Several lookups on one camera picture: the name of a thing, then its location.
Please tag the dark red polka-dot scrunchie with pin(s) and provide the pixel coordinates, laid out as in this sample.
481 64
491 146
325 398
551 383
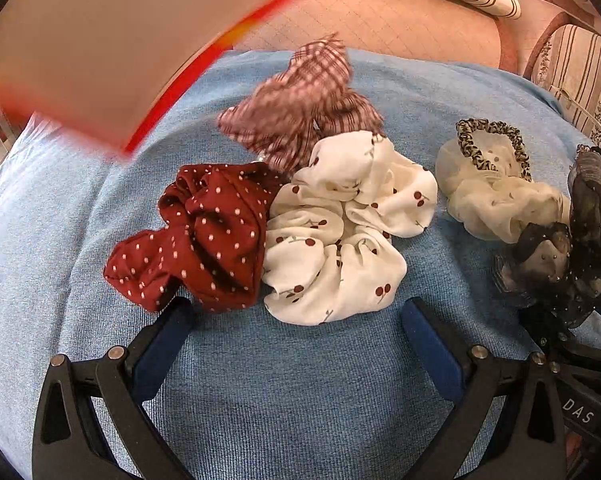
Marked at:
213 242

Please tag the light blue bed blanket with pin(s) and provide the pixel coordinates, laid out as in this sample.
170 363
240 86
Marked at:
248 397

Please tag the pink bolster cushion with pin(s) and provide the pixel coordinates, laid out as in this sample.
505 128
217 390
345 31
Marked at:
430 30

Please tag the white cherry print scrunchie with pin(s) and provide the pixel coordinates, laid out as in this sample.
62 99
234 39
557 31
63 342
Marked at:
330 252

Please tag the red white plaid scrunchie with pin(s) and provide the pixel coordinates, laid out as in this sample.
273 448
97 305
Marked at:
290 112

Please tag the black sheer dotted scrunchie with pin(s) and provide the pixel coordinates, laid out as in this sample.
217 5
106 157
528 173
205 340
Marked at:
557 266

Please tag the striped floral side cushion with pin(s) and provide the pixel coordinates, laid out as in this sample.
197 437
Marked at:
568 65

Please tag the cream sheer dotted scrunchie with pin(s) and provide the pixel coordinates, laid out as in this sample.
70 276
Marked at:
495 204

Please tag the red shallow tray box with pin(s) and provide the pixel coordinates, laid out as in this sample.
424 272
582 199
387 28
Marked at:
110 69

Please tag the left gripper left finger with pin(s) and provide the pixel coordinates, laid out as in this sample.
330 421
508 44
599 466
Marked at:
69 442

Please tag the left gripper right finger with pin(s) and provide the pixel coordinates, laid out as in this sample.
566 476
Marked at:
506 421

